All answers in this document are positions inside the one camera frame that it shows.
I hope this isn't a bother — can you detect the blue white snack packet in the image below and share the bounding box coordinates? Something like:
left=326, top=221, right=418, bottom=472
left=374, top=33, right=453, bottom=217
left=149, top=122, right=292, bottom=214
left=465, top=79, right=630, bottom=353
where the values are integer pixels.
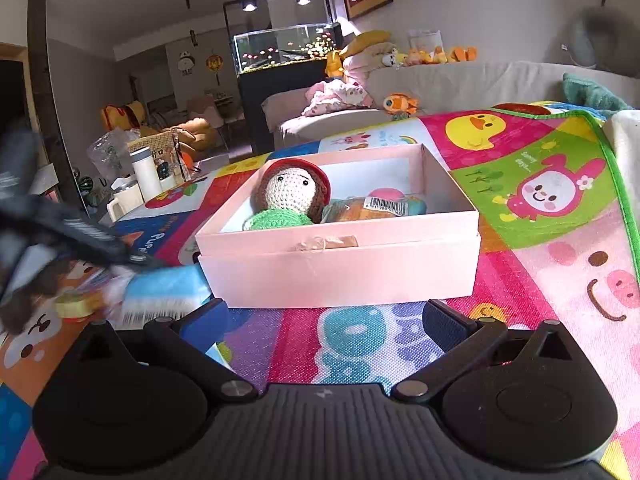
left=103, top=264, right=213, bottom=330

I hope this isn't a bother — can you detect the pink teal toy ball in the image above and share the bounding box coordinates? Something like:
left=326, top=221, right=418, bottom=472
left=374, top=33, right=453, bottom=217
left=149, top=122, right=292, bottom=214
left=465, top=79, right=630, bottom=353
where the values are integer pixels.
left=363, top=188, right=426, bottom=217

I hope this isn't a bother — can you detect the packaged orange bread bun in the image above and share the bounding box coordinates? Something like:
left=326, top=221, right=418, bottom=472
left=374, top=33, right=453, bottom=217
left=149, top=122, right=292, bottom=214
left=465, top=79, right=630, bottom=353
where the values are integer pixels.
left=321, top=196, right=409, bottom=223

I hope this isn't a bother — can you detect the crochet doll red hat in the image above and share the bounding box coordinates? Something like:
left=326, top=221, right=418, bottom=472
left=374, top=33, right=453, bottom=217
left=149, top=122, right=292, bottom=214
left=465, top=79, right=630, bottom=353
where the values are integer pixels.
left=243, top=158, right=331, bottom=231

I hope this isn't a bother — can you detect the white mug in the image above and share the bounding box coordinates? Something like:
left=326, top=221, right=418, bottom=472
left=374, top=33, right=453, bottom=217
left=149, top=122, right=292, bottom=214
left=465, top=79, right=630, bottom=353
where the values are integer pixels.
left=106, top=183, right=143, bottom=222

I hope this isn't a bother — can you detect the clear plastic bag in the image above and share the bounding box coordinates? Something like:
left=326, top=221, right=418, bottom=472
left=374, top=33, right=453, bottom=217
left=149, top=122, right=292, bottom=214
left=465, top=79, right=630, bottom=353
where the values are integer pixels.
left=87, top=128, right=140, bottom=184

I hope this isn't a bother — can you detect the colourful cartoon play mat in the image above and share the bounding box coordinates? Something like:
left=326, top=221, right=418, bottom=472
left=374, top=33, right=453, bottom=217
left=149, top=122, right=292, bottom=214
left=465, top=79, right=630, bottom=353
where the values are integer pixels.
left=1, top=110, right=639, bottom=479

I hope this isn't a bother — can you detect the pink cardboard box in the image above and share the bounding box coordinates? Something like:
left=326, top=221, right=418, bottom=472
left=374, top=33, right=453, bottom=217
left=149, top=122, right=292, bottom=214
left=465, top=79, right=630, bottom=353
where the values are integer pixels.
left=195, top=144, right=480, bottom=308

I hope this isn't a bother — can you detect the yellow duck bag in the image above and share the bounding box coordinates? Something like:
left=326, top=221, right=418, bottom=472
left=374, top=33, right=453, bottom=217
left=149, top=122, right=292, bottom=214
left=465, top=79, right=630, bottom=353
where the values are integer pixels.
left=100, top=101, right=145, bottom=132

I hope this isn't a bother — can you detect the woven wicker basket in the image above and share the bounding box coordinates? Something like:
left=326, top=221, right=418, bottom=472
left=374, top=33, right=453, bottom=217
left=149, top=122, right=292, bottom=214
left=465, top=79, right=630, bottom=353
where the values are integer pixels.
left=127, top=130, right=191, bottom=184

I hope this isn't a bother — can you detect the orange fish plush toy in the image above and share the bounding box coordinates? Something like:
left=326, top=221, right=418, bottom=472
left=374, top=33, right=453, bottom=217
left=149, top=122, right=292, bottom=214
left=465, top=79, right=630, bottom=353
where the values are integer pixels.
left=383, top=93, right=419, bottom=115

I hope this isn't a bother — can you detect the beige sofa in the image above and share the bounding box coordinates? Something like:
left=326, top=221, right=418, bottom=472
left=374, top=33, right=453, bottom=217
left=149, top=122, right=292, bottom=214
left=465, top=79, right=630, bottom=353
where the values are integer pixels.
left=273, top=62, right=639, bottom=150

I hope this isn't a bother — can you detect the black fish tank cabinet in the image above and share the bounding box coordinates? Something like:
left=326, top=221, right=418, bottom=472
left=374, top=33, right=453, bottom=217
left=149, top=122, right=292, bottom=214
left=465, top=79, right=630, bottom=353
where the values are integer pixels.
left=238, top=61, right=326, bottom=155

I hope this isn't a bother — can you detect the pink floral blanket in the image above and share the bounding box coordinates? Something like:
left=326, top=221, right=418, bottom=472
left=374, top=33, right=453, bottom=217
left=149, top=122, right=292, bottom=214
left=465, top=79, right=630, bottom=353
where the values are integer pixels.
left=302, top=79, right=373, bottom=117

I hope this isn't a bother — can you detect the teal green cloth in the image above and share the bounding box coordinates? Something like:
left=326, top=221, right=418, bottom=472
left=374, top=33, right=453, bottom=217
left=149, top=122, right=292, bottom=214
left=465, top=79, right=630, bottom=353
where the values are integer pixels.
left=562, top=73, right=631, bottom=116

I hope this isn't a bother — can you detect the yellow duck plush row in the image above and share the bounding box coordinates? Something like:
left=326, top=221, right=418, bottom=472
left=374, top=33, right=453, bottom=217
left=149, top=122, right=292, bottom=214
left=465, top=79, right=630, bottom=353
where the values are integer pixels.
left=382, top=46, right=477, bottom=68

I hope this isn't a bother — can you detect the glass fish tank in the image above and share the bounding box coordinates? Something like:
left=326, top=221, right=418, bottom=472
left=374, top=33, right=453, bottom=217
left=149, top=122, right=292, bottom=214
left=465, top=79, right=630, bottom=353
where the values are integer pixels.
left=224, top=0, right=344, bottom=75

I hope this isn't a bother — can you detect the yellow pillow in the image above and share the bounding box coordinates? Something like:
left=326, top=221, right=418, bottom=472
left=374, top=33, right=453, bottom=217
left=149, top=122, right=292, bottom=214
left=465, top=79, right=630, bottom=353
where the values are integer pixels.
left=340, top=30, right=390, bottom=58

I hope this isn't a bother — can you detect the grey neck pillow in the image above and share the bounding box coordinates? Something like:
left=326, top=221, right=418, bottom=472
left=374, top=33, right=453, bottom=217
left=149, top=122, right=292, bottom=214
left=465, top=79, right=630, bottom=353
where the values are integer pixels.
left=562, top=0, right=639, bottom=77

